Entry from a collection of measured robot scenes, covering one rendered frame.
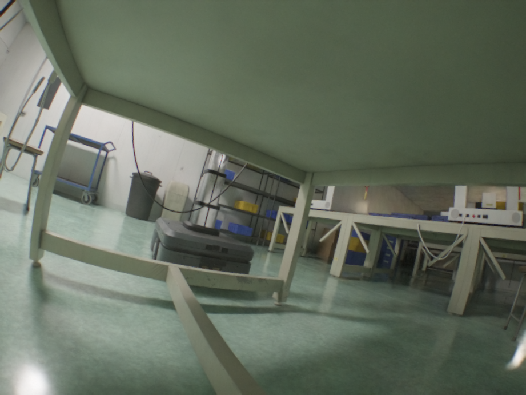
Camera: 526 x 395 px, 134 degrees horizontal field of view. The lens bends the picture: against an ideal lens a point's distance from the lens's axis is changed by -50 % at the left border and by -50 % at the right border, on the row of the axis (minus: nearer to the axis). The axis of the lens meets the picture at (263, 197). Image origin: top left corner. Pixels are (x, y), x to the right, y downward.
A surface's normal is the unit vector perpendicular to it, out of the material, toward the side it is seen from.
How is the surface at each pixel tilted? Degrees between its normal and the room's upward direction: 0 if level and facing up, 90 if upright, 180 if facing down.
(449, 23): 180
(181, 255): 90
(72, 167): 90
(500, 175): 90
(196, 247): 90
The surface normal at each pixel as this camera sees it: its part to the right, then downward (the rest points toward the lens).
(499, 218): -0.83, -0.26
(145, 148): 0.51, 0.03
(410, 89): -0.24, 0.96
